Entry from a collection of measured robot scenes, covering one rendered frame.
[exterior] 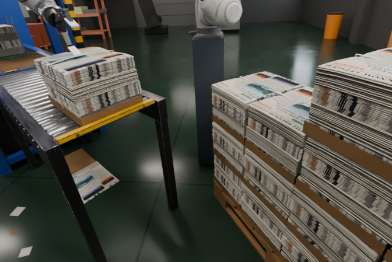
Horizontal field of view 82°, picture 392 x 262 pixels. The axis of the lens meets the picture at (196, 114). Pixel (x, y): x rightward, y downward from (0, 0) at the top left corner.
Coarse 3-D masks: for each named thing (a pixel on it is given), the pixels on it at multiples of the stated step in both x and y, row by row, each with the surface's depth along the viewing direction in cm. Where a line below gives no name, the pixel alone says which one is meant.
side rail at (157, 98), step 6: (144, 90) 122; (144, 96) 116; (150, 96) 114; (156, 96) 114; (156, 102) 110; (162, 102) 111; (144, 108) 120; (150, 108) 116; (156, 108) 112; (162, 108) 112; (150, 114) 118; (156, 114) 114; (162, 114) 113; (162, 120) 115
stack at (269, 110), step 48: (240, 96) 102; (288, 96) 100; (240, 144) 109; (288, 144) 81; (240, 192) 123; (288, 192) 86; (336, 192) 68; (384, 192) 56; (288, 240) 95; (336, 240) 72; (384, 240) 58
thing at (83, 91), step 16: (64, 64) 89; (80, 64) 87; (96, 64) 86; (112, 64) 89; (128, 64) 95; (64, 80) 80; (80, 80) 83; (96, 80) 86; (112, 80) 91; (128, 80) 96; (64, 96) 91; (80, 96) 83; (96, 96) 88; (112, 96) 93; (128, 96) 98; (80, 112) 85; (96, 112) 90
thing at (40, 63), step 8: (88, 48) 112; (96, 48) 111; (48, 56) 103; (56, 56) 102; (64, 56) 101; (80, 56) 101; (40, 64) 95; (40, 72) 103; (48, 80) 97; (48, 88) 104; (56, 96) 101
